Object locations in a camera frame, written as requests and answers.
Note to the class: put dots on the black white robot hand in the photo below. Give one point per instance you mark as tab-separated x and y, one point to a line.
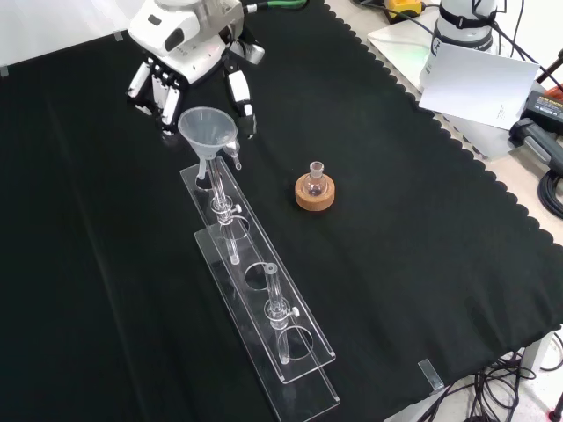
184	44

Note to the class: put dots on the translucent plastic funnel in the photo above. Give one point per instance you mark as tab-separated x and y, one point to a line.
206	132

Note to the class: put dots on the clear glass weighing funnel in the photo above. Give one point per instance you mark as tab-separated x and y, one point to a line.
233	151

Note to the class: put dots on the clear funnel stand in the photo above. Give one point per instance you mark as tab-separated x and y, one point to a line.
248	252

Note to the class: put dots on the grey cloth clip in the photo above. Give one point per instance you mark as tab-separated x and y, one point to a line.
3	71
118	36
431	373

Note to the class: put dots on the small round-bottom glass flask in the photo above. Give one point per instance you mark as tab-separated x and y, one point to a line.
316	176

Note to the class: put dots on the white mounting plate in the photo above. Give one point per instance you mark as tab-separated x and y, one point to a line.
396	48

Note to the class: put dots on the yellow stop button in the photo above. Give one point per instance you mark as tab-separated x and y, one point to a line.
407	6

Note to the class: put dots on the pale board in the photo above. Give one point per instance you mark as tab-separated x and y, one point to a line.
479	85

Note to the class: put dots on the black bench cloth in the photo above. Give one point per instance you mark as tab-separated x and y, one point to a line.
396	264

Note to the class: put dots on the black power box yellow label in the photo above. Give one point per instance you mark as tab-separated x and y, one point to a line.
547	105

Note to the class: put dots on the white table leg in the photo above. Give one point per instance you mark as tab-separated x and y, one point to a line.
536	356

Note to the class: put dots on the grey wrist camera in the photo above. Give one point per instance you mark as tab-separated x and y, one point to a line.
253	53

